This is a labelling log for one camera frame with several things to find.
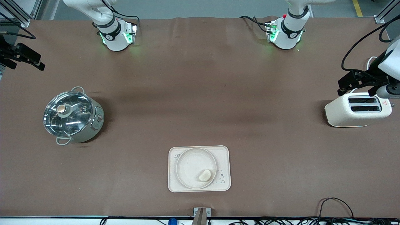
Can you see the glass pot lid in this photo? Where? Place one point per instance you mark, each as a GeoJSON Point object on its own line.
{"type": "Point", "coordinates": [75, 122]}

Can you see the white two-slot toaster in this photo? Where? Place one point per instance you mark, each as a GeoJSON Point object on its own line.
{"type": "Point", "coordinates": [350, 117]}

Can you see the white steamed bun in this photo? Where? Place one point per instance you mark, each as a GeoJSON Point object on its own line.
{"type": "Point", "coordinates": [204, 175]}

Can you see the beige rabbit print tray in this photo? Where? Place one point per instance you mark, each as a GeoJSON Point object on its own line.
{"type": "Point", "coordinates": [223, 156]}

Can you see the steel pot with glass lid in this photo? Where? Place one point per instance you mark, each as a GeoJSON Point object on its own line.
{"type": "Point", "coordinates": [97, 122]}

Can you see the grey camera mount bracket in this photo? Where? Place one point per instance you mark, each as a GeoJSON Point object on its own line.
{"type": "Point", "coordinates": [201, 215]}

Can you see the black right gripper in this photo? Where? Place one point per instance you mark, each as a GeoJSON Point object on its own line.
{"type": "Point", "coordinates": [8, 53]}

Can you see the brown table mat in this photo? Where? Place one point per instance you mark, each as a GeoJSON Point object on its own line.
{"type": "Point", "coordinates": [200, 93]}

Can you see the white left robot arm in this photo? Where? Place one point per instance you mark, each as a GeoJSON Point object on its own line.
{"type": "Point", "coordinates": [289, 34]}

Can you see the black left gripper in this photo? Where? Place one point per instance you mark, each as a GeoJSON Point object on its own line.
{"type": "Point", "coordinates": [372, 76]}

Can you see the aluminium frame strut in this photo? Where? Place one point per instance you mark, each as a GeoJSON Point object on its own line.
{"type": "Point", "coordinates": [23, 22]}
{"type": "Point", "coordinates": [36, 9]}
{"type": "Point", "coordinates": [379, 19]}

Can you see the blue round cap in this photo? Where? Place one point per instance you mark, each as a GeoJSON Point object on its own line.
{"type": "Point", "coordinates": [172, 222]}

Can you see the cream round plate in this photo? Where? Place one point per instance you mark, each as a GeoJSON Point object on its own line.
{"type": "Point", "coordinates": [190, 162]}

